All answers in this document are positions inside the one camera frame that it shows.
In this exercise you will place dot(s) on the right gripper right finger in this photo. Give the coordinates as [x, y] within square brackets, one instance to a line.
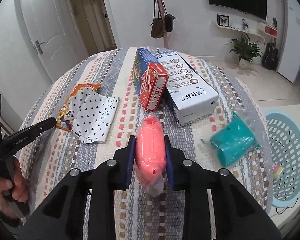
[237, 214]

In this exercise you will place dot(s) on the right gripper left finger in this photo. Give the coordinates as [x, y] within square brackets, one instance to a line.
[61, 214]

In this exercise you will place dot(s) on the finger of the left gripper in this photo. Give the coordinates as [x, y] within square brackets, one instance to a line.
[26, 136]

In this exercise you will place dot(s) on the orange panda snack bag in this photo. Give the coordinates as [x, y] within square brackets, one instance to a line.
[66, 115]

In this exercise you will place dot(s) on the teal packet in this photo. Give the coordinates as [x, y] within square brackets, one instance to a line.
[235, 140]

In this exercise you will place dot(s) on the white heart-print wrapper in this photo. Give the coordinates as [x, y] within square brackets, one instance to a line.
[94, 115]

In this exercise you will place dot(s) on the pink packet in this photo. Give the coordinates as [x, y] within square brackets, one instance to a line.
[150, 156]

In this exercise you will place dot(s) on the red blue card box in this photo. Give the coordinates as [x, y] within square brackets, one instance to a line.
[149, 78]

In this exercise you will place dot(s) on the person's left hand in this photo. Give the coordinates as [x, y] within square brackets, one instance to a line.
[19, 193]

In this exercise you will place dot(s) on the light blue laundry basket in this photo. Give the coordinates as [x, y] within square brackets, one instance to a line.
[284, 139]

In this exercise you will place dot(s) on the striped woven tablecloth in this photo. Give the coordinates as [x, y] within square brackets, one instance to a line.
[137, 215]

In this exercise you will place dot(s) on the white blue milk box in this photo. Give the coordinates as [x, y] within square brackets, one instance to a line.
[188, 96]

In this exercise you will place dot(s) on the white open door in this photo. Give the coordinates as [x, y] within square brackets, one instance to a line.
[45, 24]

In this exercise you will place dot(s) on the black guitar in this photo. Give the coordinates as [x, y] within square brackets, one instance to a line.
[270, 56]

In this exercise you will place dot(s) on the white refrigerator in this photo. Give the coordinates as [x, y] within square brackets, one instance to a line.
[289, 63]

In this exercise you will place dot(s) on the potted green plant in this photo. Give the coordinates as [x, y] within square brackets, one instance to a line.
[246, 50]

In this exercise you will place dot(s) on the brown hanging handbag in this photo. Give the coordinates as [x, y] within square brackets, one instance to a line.
[157, 24]

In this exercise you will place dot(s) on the framed butterfly picture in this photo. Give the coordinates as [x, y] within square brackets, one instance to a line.
[223, 20]

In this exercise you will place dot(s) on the black hanging pouch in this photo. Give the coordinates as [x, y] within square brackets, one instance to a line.
[169, 22]

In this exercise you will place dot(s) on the pink coat rack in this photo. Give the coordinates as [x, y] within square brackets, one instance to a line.
[160, 4]

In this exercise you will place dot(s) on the white wall shelf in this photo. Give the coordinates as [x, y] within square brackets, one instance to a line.
[239, 30]

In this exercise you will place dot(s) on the white red wall cubby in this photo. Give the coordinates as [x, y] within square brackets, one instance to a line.
[266, 29]

